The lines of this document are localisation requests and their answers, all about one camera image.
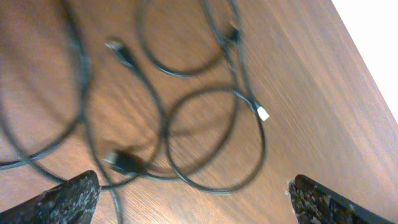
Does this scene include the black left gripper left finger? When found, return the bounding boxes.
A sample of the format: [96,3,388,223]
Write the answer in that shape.
[1,170,101,224]

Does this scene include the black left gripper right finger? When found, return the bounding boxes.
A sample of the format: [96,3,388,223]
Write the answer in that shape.
[285,174,390,224]

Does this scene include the thick black HDMI cable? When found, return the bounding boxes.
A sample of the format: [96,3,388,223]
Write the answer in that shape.
[0,0,147,224]

